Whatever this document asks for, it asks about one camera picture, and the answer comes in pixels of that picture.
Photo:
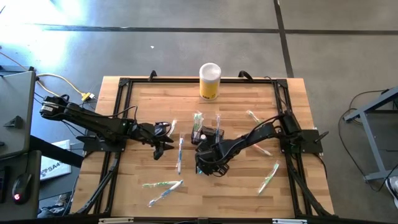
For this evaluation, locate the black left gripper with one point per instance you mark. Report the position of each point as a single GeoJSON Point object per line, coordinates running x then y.
{"type": "Point", "coordinates": [146, 132]}

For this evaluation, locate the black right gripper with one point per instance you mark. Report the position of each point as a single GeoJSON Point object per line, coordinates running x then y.
{"type": "Point", "coordinates": [214, 157]}

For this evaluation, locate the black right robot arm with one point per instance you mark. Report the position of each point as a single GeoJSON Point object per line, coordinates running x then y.
{"type": "Point", "coordinates": [255, 137]}

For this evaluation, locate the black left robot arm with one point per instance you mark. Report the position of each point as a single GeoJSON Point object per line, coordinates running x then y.
{"type": "Point", "coordinates": [93, 121]}

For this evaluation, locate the black table clamp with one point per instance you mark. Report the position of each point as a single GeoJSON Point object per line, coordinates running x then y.
{"type": "Point", "coordinates": [245, 74]}
{"type": "Point", "coordinates": [152, 74]}

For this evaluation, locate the black diagonal bar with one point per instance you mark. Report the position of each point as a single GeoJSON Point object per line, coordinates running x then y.
{"type": "Point", "coordinates": [56, 152]}

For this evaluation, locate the white printed box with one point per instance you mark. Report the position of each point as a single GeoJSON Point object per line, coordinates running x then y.
{"type": "Point", "coordinates": [56, 165]}

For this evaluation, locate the person's shoe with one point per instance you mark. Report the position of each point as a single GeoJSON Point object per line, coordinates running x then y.
{"type": "Point", "coordinates": [64, 201]}
{"type": "Point", "coordinates": [392, 189]}

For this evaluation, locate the dark desk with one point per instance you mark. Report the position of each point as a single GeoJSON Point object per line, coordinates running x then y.
{"type": "Point", "coordinates": [34, 165]}

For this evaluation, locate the black computer mouse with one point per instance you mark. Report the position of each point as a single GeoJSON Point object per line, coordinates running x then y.
{"type": "Point", "coordinates": [21, 186]}

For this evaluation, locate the black wedge stand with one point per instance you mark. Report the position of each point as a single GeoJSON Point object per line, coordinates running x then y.
{"type": "Point", "coordinates": [16, 123]}

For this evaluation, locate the grey desk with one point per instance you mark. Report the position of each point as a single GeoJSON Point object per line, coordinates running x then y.
{"type": "Point", "coordinates": [17, 93]}

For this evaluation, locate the grey metal stand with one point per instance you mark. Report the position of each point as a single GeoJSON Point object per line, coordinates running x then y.
{"type": "Point", "coordinates": [371, 140]}

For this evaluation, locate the black aluminium table frame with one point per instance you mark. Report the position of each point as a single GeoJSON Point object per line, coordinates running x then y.
{"type": "Point", "coordinates": [171, 80]}

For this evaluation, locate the silver bracket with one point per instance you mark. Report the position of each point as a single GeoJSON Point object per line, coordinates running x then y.
{"type": "Point", "coordinates": [289, 221]}
{"type": "Point", "coordinates": [115, 220]}

